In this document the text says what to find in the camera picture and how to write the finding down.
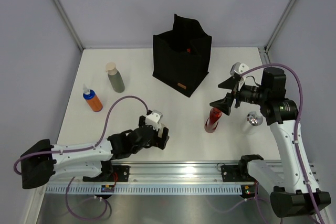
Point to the aluminium frame post left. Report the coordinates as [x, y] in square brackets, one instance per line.
[68, 24]

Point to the aluminium frame post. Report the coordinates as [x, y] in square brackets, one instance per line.
[285, 14]
[68, 24]

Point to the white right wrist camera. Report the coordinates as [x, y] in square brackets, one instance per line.
[237, 70]

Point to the grey bottle beige cap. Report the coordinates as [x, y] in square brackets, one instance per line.
[114, 77]

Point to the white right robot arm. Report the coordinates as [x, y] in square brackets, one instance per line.
[297, 192]

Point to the white slotted cable duct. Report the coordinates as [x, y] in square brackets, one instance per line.
[124, 189]

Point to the red tall bottle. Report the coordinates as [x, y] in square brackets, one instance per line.
[212, 121]

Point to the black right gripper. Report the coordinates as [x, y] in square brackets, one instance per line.
[225, 104]

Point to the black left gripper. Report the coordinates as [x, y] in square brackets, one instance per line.
[159, 142]

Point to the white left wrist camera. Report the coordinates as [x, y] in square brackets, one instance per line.
[153, 119]

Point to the black canvas bag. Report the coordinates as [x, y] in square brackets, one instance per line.
[180, 70]

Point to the white bottle chrome cap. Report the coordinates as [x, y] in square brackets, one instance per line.
[252, 122]

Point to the aluminium rail front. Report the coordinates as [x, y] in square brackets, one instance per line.
[138, 171]

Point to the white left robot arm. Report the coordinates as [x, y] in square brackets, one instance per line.
[44, 162]

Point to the orange bottle blue cap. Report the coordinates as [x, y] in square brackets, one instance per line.
[92, 99]

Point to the aluminium frame post right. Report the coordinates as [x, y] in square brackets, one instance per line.
[285, 14]

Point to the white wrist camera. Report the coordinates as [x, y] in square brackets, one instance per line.
[153, 119]
[237, 70]

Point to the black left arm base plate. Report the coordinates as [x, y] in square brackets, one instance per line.
[119, 173]

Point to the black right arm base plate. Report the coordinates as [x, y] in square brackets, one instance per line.
[231, 173]

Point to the cream bottle white pump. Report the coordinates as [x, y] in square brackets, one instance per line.
[160, 130]

